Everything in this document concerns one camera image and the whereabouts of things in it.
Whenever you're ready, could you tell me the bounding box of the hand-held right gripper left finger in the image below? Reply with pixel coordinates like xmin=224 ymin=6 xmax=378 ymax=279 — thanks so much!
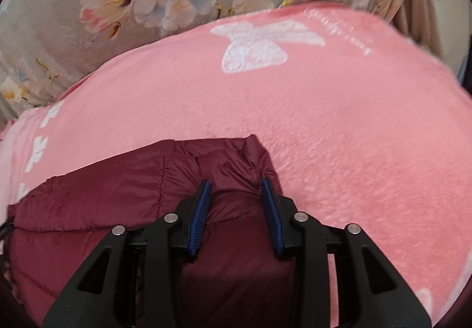
xmin=42 ymin=179 xmax=213 ymax=328

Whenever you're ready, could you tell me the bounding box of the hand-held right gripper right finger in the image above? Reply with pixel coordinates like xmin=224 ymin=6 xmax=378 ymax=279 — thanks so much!
xmin=260 ymin=178 xmax=432 ymax=328

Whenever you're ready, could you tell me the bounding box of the maroon puffer jacket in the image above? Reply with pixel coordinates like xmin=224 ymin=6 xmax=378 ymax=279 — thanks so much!
xmin=6 ymin=134 xmax=340 ymax=328

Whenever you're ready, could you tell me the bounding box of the pink fleece blanket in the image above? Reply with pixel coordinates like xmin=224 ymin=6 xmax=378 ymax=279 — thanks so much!
xmin=0 ymin=0 xmax=472 ymax=328

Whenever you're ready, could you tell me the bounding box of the beige curtain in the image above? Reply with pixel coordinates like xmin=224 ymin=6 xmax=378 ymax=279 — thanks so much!
xmin=391 ymin=0 xmax=463 ymax=67

